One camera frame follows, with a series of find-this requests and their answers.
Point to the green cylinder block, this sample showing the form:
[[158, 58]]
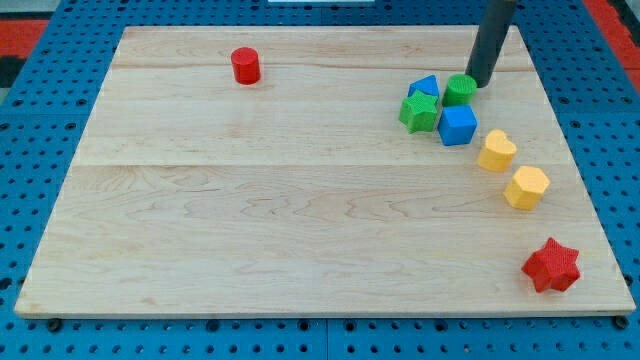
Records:
[[460, 89]]

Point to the light wooden board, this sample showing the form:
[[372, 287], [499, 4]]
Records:
[[193, 196]]

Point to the blue triangle block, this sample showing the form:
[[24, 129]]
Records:
[[427, 85]]

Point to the green star block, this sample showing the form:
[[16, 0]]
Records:
[[418, 112]]

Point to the yellow heart block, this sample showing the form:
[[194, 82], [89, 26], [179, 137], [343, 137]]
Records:
[[497, 151]]

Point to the red cylinder block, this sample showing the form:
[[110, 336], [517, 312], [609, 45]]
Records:
[[246, 65]]

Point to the yellow hexagon block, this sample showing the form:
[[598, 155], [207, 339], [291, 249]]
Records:
[[526, 187]]

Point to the red star block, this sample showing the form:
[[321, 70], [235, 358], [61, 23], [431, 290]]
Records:
[[552, 267]]

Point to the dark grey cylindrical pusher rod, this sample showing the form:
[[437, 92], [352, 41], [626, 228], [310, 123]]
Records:
[[489, 40]]

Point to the blue cube block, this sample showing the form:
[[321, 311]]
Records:
[[457, 125]]

